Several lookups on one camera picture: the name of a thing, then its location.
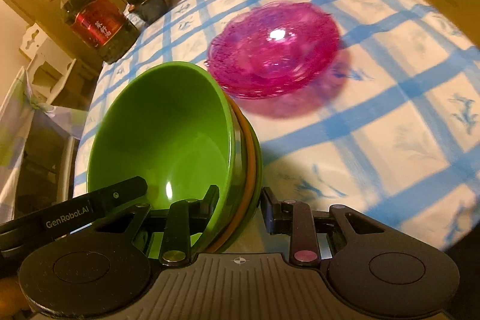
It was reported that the chair with patterned cover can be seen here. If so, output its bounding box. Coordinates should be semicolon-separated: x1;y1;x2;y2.
1;68;87;223

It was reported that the pink glass plate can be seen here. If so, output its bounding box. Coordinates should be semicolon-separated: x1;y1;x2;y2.
223;72;320;99
208;1;342;89
208;52;336;99

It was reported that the blue checked tablecloth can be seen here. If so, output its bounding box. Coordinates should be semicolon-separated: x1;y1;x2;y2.
74;0;479;249

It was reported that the orange plastic bowl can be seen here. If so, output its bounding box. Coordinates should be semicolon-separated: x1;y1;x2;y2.
203;96;256;253

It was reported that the oil bottle, left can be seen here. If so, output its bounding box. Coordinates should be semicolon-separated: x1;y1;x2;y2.
60;0;140;64

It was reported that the green plastic bowl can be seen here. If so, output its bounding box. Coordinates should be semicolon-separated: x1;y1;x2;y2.
218;121;264;253
87;62;246;252

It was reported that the person's left hand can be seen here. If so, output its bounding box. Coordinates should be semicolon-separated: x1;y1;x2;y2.
0;277;29;319

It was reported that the white wooden chair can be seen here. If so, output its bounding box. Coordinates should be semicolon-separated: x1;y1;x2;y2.
19;23;98;110

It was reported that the small black food tub, lower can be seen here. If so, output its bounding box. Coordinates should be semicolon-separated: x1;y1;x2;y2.
129;0;169;25

